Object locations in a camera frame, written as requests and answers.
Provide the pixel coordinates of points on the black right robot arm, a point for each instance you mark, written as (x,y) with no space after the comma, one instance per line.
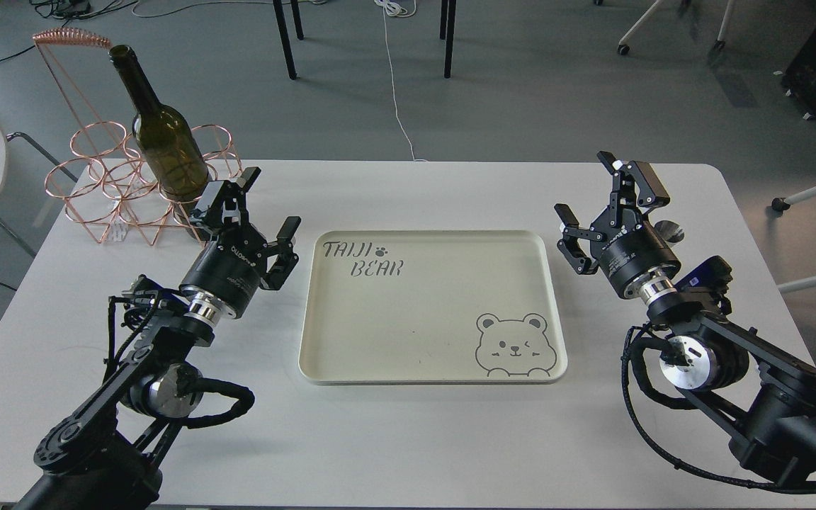
(688,355)

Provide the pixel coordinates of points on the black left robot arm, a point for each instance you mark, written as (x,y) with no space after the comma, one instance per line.
(108,453)

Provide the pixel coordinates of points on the copper wire wine rack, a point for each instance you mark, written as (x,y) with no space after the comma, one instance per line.
(117,194)

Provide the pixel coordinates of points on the steel double jigger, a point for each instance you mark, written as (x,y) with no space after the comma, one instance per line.
(671,232)

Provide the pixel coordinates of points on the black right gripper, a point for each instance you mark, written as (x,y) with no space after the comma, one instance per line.
(637,249)

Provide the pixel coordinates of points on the dark green wine bottle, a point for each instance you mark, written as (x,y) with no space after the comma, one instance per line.
(163,136)

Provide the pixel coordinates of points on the cream bear serving tray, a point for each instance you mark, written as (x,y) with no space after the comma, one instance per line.
(431,306)

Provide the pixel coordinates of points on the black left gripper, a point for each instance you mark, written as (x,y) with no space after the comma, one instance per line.
(232,271)

